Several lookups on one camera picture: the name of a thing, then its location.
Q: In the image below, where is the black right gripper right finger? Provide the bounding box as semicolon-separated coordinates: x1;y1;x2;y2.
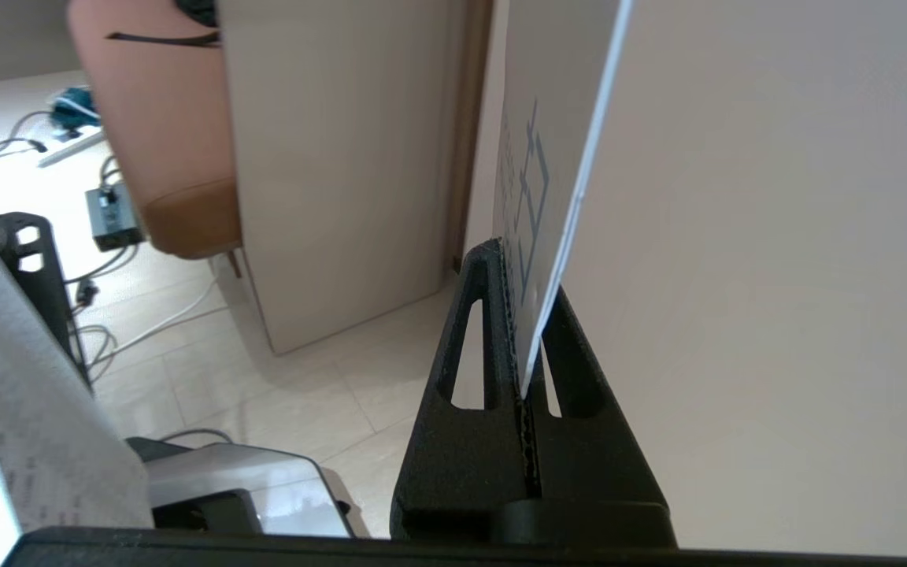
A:
528;287;675;550

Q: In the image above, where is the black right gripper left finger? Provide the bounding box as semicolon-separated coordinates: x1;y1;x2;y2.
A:
389;239;531;544

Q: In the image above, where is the blue do-not-disturb door hanger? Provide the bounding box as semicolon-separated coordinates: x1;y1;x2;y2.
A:
491;0;634;398

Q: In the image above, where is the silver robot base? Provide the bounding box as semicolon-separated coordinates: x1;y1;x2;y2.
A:
127;429;372;540

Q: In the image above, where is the cream door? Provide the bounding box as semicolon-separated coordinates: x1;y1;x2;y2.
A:
465;0;907;560

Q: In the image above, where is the beige partition panel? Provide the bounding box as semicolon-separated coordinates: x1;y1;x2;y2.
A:
217;0;472;355

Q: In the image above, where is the black power adapter box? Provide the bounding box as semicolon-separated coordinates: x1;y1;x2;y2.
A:
85;183;145;253

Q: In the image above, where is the white power strip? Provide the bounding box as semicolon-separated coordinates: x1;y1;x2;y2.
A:
38;126;106;169

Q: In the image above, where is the teal object on floor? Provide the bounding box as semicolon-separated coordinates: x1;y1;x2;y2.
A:
50;87;100;135

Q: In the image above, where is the white floor cable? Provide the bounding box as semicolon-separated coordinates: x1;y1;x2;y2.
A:
68;272;226;387

